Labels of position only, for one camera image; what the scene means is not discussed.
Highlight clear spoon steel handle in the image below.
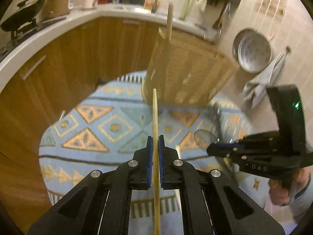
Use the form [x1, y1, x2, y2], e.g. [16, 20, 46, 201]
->
[194, 129, 219, 150]

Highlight wooden chopstick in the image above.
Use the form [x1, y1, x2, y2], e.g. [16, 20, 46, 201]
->
[152, 89, 161, 235]

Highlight hanging ladle utensils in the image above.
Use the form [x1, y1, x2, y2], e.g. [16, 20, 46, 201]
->
[212, 2, 231, 30]

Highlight person's right hand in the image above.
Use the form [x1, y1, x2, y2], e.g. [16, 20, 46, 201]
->
[268, 167, 311, 206]

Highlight grey hanging towel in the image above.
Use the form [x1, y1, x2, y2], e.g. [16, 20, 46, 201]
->
[242, 50, 288, 110]

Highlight steel steamer tray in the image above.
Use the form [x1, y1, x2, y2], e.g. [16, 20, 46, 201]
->
[232, 28, 272, 74]

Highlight patterned blue table mat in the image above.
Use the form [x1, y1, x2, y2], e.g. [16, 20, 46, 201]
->
[39, 72, 268, 207]

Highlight beige plastic utensil basket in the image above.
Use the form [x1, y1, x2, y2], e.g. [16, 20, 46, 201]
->
[142, 27, 238, 107]

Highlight green patterned bottle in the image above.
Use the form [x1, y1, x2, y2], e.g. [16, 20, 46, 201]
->
[180, 0, 191, 21]

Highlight yellow detergent bottle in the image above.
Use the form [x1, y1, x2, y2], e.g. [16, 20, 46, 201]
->
[144, 0, 156, 10]

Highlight black gas stove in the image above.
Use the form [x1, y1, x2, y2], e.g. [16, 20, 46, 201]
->
[1, 16, 67, 61]

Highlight black wok pan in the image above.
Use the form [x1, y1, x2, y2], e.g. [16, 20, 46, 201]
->
[1, 0, 45, 32]

